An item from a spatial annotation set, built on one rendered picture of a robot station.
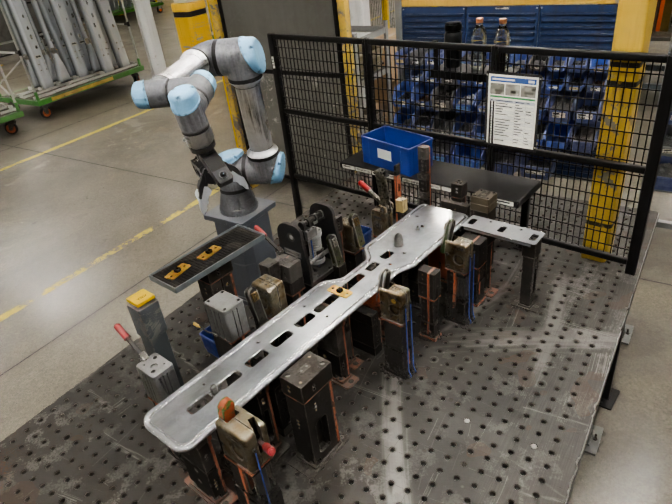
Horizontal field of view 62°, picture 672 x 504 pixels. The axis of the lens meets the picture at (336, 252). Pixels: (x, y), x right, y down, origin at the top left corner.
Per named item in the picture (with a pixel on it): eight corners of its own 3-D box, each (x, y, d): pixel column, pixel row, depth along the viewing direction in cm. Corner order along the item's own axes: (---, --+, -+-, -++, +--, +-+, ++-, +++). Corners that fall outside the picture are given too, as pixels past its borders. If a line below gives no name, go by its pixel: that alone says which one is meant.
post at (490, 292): (492, 298, 219) (495, 234, 204) (466, 289, 225) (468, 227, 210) (499, 290, 223) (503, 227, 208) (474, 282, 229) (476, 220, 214)
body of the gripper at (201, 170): (219, 165, 162) (205, 129, 154) (233, 177, 156) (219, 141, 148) (196, 177, 159) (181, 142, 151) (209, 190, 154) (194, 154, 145)
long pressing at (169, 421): (189, 463, 131) (187, 459, 130) (136, 421, 144) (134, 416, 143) (472, 217, 217) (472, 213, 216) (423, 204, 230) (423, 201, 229)
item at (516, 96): (535, 152, 224) (542, 75, 208) (483, 144, 237) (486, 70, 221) (537, 151, 225) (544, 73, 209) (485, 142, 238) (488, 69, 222)
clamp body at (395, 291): (406, 385, 184) (402, 301, 166) (376, 371, 191) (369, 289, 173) (421, 369, 190) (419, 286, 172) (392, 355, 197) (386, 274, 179)
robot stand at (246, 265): (223, 297, 238) (202, 214, 218) (254, 272, 253) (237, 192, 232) (260, 309, 228) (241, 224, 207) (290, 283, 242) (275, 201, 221)
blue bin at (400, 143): (409, 177, 244) (408, 149, 237) (361, 161, 265) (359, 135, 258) (434, 164, 252) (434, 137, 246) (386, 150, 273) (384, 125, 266)
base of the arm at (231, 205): (212, 212, 218) (206, 190, 213) (237, 196, 228) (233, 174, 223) (241, 219, 210) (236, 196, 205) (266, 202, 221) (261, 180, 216)
